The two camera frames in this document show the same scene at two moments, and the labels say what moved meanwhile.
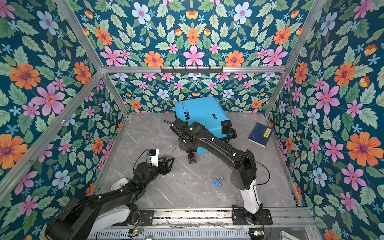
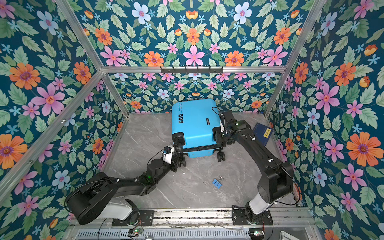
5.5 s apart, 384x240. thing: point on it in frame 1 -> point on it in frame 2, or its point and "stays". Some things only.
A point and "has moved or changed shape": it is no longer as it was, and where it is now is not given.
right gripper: x=181 y=147 -> x=217 y=133
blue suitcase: x=206 y=110 has moved or changed shape
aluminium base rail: x=221 y=219 stays
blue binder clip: x=216 y=182 stays
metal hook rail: x=191 y=70 stays
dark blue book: x=260 y=134 stays
